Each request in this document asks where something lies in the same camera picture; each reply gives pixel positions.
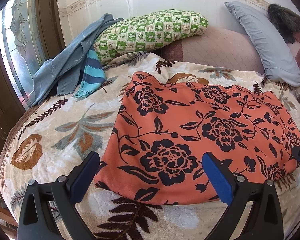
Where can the green checkered pillow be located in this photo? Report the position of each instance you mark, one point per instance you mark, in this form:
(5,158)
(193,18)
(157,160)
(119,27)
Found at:
(148,33)

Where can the pink bolster cushion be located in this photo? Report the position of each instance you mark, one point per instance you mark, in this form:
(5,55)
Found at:
(217,47)

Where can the dark furry cushion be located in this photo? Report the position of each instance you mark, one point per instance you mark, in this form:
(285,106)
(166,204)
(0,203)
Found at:
(285,21)

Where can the grey-blue pillow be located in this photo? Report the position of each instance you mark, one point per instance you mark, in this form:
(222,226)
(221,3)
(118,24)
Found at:
(276,58)

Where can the blue-grey cloth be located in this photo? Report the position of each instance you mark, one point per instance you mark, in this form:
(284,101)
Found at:
(63,71)

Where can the teal striped garment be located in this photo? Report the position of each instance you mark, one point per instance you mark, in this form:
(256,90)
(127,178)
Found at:
(93,75)

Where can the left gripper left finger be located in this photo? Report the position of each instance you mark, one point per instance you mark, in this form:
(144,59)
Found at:
(36,220)

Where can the orange floral garment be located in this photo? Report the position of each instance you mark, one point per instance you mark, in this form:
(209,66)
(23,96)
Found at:
(154,154)

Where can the wooden stained-glass door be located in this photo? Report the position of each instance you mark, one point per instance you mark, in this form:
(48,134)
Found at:
(30,34)

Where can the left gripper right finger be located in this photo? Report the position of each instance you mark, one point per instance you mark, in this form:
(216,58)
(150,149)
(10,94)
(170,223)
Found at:
(265,217)

